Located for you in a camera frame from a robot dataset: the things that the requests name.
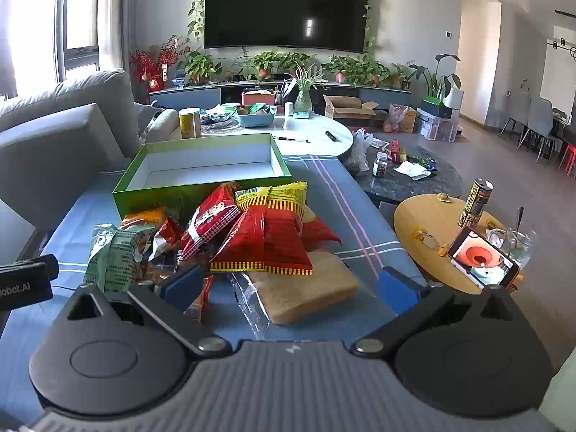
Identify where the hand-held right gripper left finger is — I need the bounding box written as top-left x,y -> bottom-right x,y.
67,263 -> 234,360

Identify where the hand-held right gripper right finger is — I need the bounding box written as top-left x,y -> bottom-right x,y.
351,266 -> 518,356

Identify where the small red white snack packet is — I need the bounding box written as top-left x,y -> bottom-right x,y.
148,217 -> 184,259

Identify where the red white-label snack packet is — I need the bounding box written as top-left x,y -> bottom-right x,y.
180,184 -> 241,262

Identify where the green snack packet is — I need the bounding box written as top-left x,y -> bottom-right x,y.
85,224 -> 151,295

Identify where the red yellow-checkered snack packet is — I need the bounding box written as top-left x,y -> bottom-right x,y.
209,204 -> 313,276
235,181 -> 309,217

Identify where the bread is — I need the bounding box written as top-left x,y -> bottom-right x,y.
229,251 -> 361,338

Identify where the green cardboard box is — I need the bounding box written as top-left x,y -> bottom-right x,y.
112,132 -> 293,219

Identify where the small yellow packet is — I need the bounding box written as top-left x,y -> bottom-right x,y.
413,227 -> 448,252

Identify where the yellow wooden side table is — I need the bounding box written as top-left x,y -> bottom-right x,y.
393,194 -> 525,295

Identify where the smartphone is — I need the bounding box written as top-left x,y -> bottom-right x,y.
447,227 -> 520,289

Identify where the dark marble round table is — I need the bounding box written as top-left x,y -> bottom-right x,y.
353,144 -> 464,203

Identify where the black yellow drink can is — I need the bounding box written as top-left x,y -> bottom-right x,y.
458,178 -> 494,229

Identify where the white tissue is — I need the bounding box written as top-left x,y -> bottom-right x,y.
393,161 -> 433,181

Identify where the glass cup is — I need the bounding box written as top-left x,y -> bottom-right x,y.
488,227 -> 538,268

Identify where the metal spoon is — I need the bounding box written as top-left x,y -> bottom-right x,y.
513,207 -> 525,253

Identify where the clear plastic bag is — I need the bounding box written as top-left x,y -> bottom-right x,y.
346,128 -> 390,174

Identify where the grey sofa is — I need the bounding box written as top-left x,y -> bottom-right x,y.
0,68 -> 181,235

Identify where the beige cushion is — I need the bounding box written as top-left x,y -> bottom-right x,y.
146,109 -> 181,144

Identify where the yellow tin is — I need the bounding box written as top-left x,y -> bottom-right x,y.
179,108 -> 202,139

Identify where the clear storage box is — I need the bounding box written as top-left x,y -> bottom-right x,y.
416,108 -> 460,142

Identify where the white round table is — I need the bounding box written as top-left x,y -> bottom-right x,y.
168,112 -> 354,158

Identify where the blue basket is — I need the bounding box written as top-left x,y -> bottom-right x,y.
236,104 -> 276,127

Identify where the green black box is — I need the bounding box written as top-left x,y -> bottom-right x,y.
420,96 -> 453,120

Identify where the open cardboard box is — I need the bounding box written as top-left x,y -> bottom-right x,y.
323,94 -> 378,122

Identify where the grey television cabinet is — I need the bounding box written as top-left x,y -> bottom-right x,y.
148,82 -> 412,111

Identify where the white air purifier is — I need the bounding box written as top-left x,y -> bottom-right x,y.
443,87 -> 464,111

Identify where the orange box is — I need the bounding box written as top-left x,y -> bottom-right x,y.
242,91 -> 276,107

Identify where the grey dining chair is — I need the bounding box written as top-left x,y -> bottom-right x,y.
501,99 -> 532,138
522,96 -> 559,160

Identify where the spider plant in glass vase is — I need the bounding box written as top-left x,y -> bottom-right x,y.
283,60 -> 325,113

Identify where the red stool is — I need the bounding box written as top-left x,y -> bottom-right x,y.
558,141 -> 576,172

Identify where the potted green plant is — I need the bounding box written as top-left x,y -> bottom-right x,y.
321,54 -> 392,86
245,51 -> 311,82
180,49 -> 223,86

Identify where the large-leaf potted plant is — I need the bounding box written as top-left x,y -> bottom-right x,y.
407,54 -> 462,100

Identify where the red flower decoration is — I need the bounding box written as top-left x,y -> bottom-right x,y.
129,36 -> 181,95

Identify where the hanging green vine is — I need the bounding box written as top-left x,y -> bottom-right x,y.
186,0 -> 221,48

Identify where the window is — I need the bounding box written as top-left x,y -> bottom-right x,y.
0,0 -> 102,100

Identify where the black television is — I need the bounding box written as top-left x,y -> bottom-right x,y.
204,0 -> 370,54

